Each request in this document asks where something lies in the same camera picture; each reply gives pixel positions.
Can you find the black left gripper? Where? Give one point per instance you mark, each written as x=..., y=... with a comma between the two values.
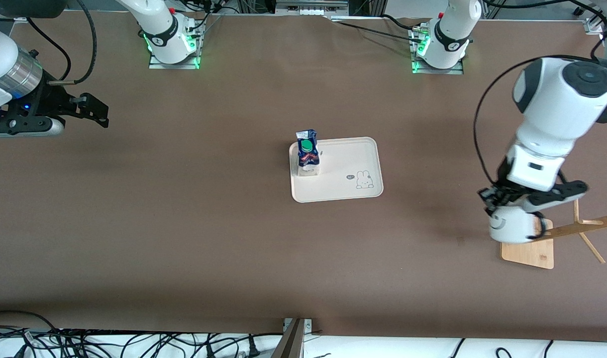
x=502, y=191

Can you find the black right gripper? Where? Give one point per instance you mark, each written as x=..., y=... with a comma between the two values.
x=53, y=100

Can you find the white smiley face mug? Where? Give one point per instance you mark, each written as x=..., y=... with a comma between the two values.
x=512, y=226

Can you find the blue white milk carton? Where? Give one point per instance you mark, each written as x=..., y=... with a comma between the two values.
x=308, y=159

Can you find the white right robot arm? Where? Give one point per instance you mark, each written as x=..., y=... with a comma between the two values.
x=0, y=59

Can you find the cream rabbit print tray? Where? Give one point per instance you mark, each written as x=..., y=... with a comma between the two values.
x=343, y=191

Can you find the wooden mug rack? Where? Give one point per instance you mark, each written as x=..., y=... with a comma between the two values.
x=527, y=254

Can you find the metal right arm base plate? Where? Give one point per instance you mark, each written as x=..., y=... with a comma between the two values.
x=191, y=64

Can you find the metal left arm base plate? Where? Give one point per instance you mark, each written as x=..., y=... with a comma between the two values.
x=453, y=70

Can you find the metal post bracket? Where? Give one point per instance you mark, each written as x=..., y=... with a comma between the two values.
x=308, y=325

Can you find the aluminium frame rack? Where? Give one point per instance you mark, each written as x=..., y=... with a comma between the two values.
x=311, y=6

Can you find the grey metal post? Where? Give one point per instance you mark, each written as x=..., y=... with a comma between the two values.
x=291, y=343

